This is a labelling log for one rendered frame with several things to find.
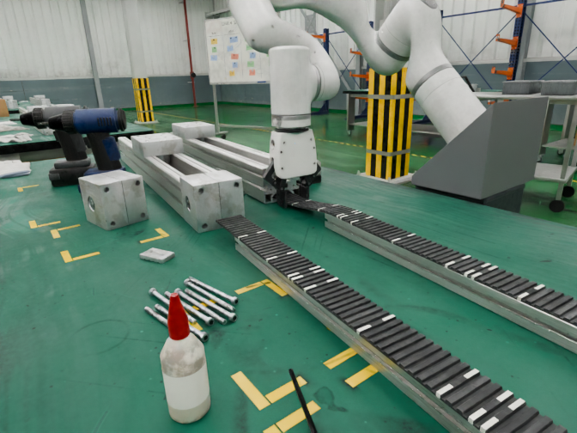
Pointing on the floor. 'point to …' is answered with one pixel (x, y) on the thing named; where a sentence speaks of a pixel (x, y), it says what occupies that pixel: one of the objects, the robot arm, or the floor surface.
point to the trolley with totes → (519, 91)
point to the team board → (233, 61)
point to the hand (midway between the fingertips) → (293, 196)
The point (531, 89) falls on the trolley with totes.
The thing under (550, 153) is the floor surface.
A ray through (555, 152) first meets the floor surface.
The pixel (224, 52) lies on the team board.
